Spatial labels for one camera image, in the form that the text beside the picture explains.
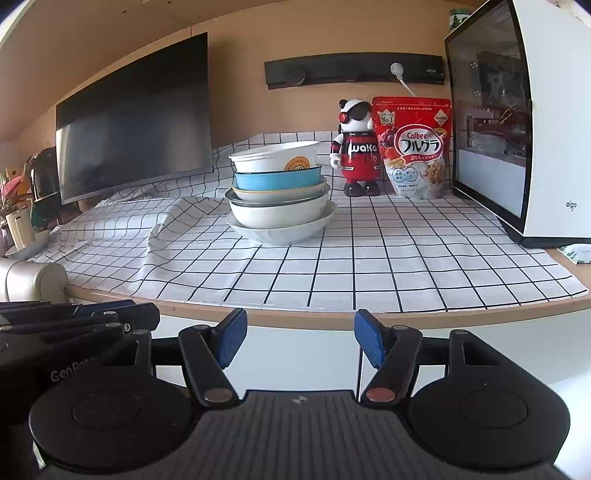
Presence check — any white checkered tablecloth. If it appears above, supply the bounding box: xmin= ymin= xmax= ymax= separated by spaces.
xmin=28 ymin=131 xmax=589 ymax=310

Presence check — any white plug with cable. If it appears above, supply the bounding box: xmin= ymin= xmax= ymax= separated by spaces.
xmin=390 ymin=63 xmax=416 ymax=99

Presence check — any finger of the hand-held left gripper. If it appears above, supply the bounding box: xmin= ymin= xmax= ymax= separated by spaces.
xmin=0 ymin=300 xmax=160 ymax=331
xmin=0 ymin=320 xmax=124 ymax=345

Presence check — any potted plant in white pot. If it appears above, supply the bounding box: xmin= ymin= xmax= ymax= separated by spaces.
xmin=0 ymin=168 xmax=37 ymax=250

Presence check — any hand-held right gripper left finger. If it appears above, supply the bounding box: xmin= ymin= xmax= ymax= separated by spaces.
xmin=106 ymin=308 xmax=249 ymax=408

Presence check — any white bowl with yellow rim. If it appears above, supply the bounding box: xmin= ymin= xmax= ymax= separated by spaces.
xmin=231 ymin=176 xmax=328 ymax=202

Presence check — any green flat packet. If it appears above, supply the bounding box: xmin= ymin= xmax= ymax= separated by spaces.
xmin=556 ymin=243 xmax=591 ymax=265

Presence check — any stainless steel bowl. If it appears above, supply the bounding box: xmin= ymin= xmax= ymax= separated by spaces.
xmin=225 ymin=183 xmax=331 ymax=207

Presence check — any white drawer front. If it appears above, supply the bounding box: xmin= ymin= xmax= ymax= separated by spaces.
xmin=154 ymin=325 xmax=359 ymax=393
xmin=361 ymin=318 xmax=591 ymax=393

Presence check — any plain white bowl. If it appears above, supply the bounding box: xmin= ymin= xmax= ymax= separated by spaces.
xmin=228 ymin=191 xmax=329 ymax=229

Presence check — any white computer case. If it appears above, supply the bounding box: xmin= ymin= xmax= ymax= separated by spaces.
xmin=444 ymin=0 xmax=591 ymax=247

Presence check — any white bowl with yellow emblem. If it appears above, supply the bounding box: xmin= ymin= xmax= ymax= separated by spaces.
xmin=228 ymin=141 xmax=321 ymax=174

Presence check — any floral white deep plate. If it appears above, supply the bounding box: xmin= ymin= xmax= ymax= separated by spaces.
xmin=226 ymin=199 xmax=338 ymax=245

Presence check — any black computer monitor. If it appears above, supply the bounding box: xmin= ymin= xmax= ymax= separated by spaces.
xmin=55 ymin=32 xmax=214 ymax=205

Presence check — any red black robot figurine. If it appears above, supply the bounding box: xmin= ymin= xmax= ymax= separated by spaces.
xmin=329 ymin=98 xmax=383 ymax=198

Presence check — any black wall power rail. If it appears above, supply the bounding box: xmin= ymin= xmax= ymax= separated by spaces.
xmin=264 ymin=54 xmax=445 ymax=89

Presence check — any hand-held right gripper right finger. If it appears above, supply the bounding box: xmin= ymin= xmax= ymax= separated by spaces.
xmin=355 ymin=309 xmax=522 ymax=408

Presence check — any red cereal bag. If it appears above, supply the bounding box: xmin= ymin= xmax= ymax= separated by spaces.
xmin=372 ymin=96 xmax=452 ymax=200

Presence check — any beige padded armrest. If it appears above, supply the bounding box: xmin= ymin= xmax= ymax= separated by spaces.
xmin=0 ymin=258 xmax=69 ymax=304

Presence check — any blue enamel bowl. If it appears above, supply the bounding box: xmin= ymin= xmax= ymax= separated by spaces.
xmin=234 ymin=165 xmax=322 ymax=191

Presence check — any grey saucer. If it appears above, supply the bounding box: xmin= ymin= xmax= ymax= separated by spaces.
xmin=4 ymin=231 xmax=51 ymax=259

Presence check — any dark backpack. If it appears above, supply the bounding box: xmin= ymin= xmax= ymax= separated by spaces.
xmin=28 ymin=147 xmax=63 ymax=232

